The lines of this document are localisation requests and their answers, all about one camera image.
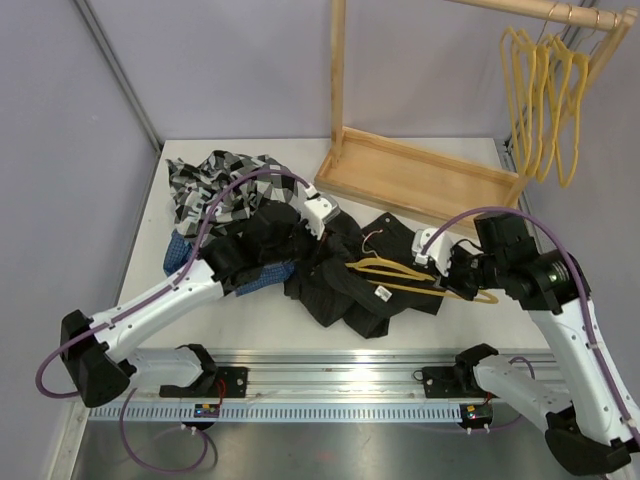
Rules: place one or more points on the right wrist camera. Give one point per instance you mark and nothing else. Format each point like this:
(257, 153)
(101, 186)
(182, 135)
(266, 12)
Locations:
(429, 252)

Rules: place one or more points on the wooden clothes rack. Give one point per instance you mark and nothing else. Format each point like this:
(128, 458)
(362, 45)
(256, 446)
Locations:
(429, 186)

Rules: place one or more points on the black pinstripe shirt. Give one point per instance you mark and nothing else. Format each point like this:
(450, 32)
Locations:
(330, 292)

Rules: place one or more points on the white slotted cable duct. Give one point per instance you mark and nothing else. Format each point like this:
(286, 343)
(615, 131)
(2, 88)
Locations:
(236, 412)

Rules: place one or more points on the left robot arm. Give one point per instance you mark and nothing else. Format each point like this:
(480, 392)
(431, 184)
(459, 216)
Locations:
(102, 352)

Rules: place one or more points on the hanger of black shirt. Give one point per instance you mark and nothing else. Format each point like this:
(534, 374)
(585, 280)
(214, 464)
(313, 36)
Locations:
(388, 273)

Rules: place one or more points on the aluminium rail base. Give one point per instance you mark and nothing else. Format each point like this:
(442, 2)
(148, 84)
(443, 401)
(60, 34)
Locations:
(334, 376)

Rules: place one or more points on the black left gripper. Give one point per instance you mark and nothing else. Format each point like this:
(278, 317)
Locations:
(318, 249)

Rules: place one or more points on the black white checkered shirt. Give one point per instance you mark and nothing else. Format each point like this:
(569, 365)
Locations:
(228, 186)

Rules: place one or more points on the blue plaid shirt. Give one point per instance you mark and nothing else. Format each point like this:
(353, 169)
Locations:
(179, 251)

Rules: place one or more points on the hanger of plaid shirt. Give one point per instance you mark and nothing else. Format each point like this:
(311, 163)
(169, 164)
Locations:
(526, 68)

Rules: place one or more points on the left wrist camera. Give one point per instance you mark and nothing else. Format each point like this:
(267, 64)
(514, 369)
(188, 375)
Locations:
(317, 211)

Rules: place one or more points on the yellow hanger of blue shirt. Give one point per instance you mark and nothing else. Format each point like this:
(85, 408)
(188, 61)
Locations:
(553, 72)

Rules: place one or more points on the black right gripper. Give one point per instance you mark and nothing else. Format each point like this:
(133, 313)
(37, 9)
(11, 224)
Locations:
(452, 282)

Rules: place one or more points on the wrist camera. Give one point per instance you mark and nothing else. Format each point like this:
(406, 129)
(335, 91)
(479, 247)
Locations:
(317, 211)
(429, 252)

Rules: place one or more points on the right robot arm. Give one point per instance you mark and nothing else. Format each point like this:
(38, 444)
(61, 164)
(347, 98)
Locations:
(593, 429)

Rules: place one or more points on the aluminium corner frame post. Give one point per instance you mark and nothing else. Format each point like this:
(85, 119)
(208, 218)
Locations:
(107, 52)

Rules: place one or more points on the hanger of checkered shirt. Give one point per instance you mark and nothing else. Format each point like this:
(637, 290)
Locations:
(519, 63)

